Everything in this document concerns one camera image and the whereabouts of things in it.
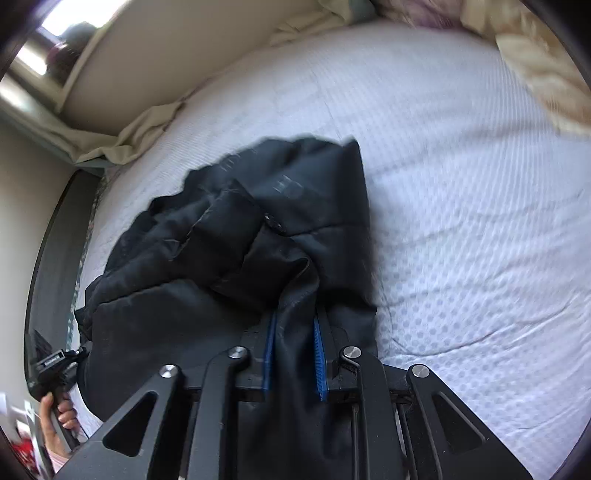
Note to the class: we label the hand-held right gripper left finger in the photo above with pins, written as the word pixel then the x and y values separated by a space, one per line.
pixel 269 355

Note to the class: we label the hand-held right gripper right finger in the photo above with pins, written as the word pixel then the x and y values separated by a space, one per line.
pixel 320 364

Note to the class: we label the dark navy buttoned jacket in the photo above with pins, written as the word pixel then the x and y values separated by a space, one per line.
pixel 221 258

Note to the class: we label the person's left hand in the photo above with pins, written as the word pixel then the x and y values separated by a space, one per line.
pixel 64 415

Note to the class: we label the bed with white quilted cover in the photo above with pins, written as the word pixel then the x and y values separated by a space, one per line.
pixel 438 230

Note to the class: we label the blue-grey curtain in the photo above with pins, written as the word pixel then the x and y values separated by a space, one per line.
pixel 37 134

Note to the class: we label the beige curtain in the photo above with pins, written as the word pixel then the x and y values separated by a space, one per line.
pixel 309 27
pixel 129 134

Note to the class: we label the dark glass jar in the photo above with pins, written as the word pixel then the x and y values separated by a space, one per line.
pixel 67 53

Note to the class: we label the cream blanket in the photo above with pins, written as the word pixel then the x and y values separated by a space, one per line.
pixel 545 74

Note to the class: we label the floral folded blanket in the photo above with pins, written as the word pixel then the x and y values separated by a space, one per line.
pixel 415 9

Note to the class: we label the dark bed frame board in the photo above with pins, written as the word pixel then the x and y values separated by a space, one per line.
pixel 55 258

